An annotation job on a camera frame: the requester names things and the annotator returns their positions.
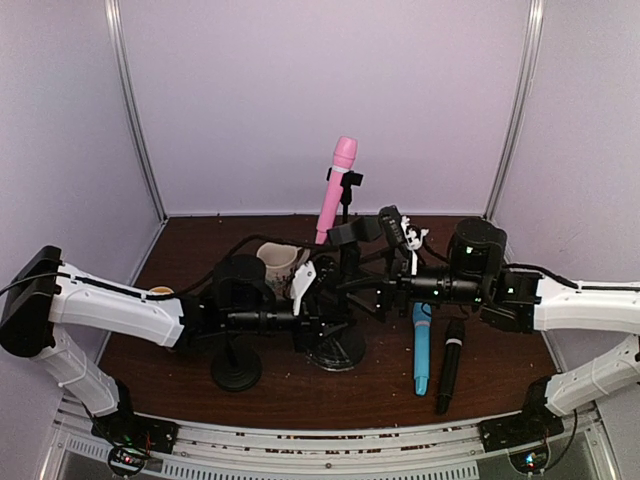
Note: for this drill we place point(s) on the left aluminium frame post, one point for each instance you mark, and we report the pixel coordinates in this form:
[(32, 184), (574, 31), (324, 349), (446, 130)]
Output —
[(133, 118)]

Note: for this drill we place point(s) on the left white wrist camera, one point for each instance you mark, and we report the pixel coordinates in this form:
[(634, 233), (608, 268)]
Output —
[(302, 280)]

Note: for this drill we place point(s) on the white ceramic mug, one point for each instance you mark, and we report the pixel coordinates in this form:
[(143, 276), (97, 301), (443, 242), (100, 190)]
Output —
[(281, 262)]

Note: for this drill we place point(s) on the pink toy microphone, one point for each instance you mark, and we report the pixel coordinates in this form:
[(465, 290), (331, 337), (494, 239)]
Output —
[(343, 159)]

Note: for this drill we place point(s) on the yellow inside cup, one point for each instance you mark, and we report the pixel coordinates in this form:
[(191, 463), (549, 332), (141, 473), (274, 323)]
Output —
[(161, 290)]

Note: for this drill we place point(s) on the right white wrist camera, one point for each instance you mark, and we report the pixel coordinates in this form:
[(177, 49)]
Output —
[(414, 238)]

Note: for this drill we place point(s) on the blue toy microphone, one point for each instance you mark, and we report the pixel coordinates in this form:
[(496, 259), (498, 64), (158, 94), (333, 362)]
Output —
[(422, 319)]

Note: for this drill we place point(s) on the right aluminium frame post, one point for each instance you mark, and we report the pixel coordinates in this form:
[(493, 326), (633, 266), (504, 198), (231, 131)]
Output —
[(527, 70)]

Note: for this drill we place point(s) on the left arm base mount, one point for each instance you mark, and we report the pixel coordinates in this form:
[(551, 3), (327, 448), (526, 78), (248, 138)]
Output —
[(133, 438)]

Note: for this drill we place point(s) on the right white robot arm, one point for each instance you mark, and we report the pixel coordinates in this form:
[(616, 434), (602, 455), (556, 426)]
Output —
[(519, 298)]

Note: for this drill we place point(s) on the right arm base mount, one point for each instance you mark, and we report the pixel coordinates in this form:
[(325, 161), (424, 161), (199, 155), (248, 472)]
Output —
[(528, 432)]

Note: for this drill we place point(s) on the front aluminium rail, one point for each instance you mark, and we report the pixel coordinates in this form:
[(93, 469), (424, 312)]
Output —
[(452, 450)]

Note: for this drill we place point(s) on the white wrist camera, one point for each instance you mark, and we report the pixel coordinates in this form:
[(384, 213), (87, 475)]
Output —
[(414, 238), (302, 280)]

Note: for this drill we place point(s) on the aluminium frame post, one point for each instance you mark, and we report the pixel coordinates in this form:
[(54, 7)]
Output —
[(133, 118), (527, 70)]

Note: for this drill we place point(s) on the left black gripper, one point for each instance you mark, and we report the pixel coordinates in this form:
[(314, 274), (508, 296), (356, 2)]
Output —
[(310, 323)]

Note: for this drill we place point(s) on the taped base microphone stand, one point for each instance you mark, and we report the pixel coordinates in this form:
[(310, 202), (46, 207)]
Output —
[(357, 230)]

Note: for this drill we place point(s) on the black toy microphone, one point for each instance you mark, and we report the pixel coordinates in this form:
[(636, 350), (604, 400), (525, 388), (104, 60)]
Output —
[(454, 341)]

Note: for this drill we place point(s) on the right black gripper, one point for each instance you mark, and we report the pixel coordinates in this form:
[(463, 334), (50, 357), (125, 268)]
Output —
[(386, 293)]

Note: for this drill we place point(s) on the black microphone stand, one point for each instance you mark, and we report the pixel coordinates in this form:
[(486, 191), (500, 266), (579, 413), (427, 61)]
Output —
[(349, 181), (236, 367)]

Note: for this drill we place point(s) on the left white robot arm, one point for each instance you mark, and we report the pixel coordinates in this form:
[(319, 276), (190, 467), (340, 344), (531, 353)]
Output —
[(48, 295)]

